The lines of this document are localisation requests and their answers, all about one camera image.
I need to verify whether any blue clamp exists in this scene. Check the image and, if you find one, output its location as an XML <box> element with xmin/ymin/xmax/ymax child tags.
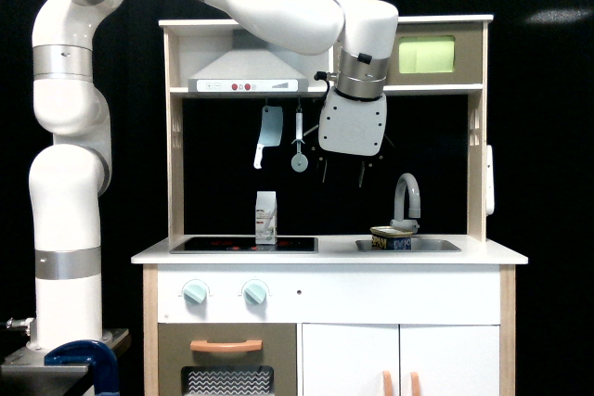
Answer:
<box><xmin>44</xmin><ymin>340</ymin><xmax>120</xmax><ymax>396</ymax></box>

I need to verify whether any right white cabinet door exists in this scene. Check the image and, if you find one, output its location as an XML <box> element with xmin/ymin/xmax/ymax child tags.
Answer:
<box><xmin>400</xmin><ymin>326</ymin><xmax>499</xmax><ymax>395</ymax></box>

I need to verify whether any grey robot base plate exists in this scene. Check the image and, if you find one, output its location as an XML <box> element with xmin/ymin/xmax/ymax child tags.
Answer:
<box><xmin>1</xmin><ymin>328</ymin><xmax>131</xmax><ymax>395</ymax></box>

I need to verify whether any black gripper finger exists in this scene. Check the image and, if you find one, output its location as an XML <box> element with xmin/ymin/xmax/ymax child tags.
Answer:
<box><xmin>320</xmin><ymin>159</ymin><xmax>327</xmax><ymax>183</ymax></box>
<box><xmin>357</xmin><ymin>161</ymin><xmax>366</xmax><ymax>187</ymax></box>

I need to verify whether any small white milk carton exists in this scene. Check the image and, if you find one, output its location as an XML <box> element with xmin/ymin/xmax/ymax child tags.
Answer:
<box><xmin>255</xmin><ymin>191</ymin><xmax>277</xmax><ymax>245</ymax></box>

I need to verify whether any grey toy sink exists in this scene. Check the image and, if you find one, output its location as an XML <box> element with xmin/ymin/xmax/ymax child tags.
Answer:
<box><xmin>355</xmin><ymin>238</ymin><xmax>461</xmax><ymax>253</ymax></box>

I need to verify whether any toy pizza cutter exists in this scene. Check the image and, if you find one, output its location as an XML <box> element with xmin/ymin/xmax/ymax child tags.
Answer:
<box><xmin>291</xmin><ymin>107</ymin><xmax>308</xmax><ymax>173</ymax></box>

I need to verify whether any white cabinet door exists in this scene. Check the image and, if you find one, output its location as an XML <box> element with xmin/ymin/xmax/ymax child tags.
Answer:
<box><xmin>302</xmin><ymin>324</ymin><xmax>400</xmax><ymax>395</ymax></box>
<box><xmin>400</xmin><ymin>326</ymin><xmax>499</xmax><ymax>395</ymax></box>

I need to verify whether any right mint stove knob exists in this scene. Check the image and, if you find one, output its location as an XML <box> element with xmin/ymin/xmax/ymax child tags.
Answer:
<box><xmin>242</xmin><ymin>279</ymin><xmax>268</xmax><ymax>305</ymax></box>

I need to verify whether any left white cabinet door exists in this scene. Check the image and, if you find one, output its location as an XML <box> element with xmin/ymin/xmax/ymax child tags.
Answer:
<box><xmin>302</xmin><ymin>324</ymin><xmax>400</xmax><ymax>395</ymax></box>

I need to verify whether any grey toy faucet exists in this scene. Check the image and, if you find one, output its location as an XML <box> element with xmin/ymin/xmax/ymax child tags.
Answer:
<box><xmin>391</xmin><ymin>173</ymin><xmax>420</xmax><ymax>234</ymax></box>

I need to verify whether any toy microwave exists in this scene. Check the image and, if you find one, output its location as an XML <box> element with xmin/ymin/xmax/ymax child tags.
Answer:
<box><xmin>330</xmin><ymin>16</ymin><xmax>490</xmax><ymax>97</ymax></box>

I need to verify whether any black toy stovetop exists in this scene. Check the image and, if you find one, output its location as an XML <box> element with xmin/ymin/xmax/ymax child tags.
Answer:
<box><xmin>171</xmin><ymin>236</ymin><xmax>318</xmax><ymax>254</ymax></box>

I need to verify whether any toy cleaver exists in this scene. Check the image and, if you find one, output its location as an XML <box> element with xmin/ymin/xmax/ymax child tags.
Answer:
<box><xmin>253</xmin><ymin>106</ymin><xmax>283</xmax><ymax>169</ymax></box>

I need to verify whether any wooden toy kitchen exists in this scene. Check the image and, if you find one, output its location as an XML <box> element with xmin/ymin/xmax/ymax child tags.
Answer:
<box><xmin>133</xmin><ymin>15</ymin><xmax>527</xmax><ymax>395</ymax></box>

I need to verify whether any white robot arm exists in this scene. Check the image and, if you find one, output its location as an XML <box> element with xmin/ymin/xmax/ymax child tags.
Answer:
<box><xmin>29</xmin><ymin>0</ymin><xmax>398</xmax><ymax>351</ymax></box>

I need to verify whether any toy oven door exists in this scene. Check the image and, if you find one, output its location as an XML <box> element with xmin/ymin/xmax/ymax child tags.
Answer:
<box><xmin>158</xmin><ymin>323</ymin><xmax>298</xmax><ymax>395</ymax></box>

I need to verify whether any mint stove knob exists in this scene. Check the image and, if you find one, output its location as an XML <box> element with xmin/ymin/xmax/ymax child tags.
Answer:
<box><xmin>182</xmin><ymin>279</ymin><xmax>209</xmax><ymax>305</ymax></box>
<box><xmin>242</xmin><ymin>279</ymin><xmax>268</xmax><ymax>305</ymax></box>

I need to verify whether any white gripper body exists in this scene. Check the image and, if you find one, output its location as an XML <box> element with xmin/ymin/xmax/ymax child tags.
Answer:
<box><xmin>318</xmin><ymin>88</ymin><xmax>387</xmax><ymax>157</ymax></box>

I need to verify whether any toy range hood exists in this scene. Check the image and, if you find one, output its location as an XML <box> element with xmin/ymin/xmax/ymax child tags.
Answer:
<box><xmin>188</xmin><ymin>30</ymin><xmax>309</xmax><ymax>95</ymax></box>

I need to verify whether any left mint stove knob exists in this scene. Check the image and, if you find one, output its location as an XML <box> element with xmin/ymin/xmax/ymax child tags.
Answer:
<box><xmin>182</xmin><ymin>279</ymin><xmax>209</xmax><ymax>305</ymax></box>

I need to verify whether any blue spam can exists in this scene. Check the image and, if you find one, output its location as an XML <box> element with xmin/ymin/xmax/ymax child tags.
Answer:
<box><xmin>370</xmin><ymin>226</ymin><xmax>412</xmax><ymax>251</ymax></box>

